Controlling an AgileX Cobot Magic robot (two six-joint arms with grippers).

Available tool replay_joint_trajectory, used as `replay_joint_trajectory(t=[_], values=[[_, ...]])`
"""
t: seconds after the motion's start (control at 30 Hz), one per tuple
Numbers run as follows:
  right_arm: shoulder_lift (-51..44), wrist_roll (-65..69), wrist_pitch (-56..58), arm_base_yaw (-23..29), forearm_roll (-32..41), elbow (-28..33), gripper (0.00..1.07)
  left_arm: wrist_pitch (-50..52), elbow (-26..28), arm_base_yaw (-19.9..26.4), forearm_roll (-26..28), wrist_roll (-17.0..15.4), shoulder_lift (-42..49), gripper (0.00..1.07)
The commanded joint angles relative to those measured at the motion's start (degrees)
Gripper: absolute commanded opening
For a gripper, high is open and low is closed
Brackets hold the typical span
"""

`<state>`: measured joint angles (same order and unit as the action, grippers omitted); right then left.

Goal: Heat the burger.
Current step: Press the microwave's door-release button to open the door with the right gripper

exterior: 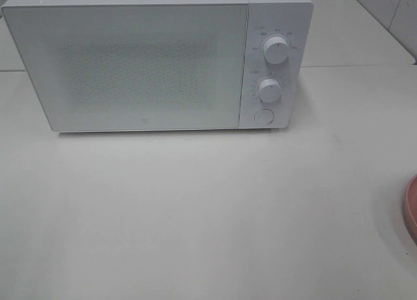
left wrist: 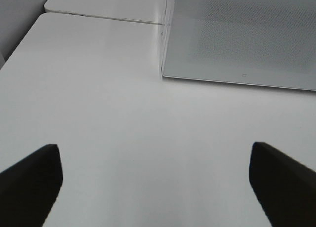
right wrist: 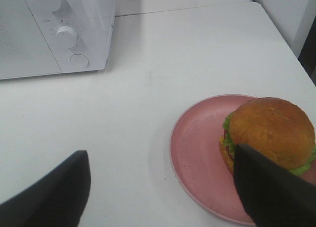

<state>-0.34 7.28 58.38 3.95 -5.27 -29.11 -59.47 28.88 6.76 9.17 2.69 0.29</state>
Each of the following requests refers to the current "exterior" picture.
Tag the white round door button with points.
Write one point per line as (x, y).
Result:
(264, 117)

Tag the white round knob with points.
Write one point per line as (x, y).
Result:
(269, 90)
(276, 49)

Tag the upper white round knob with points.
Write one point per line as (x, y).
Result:
(276, 49)

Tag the white microwave door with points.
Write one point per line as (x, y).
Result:
(117, 68)

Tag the pink round plate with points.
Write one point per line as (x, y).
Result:
(409, 207)

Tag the lower white round knob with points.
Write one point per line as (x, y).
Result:
(269, 90)

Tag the white microwave oven body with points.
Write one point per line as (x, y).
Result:
(264, 18)

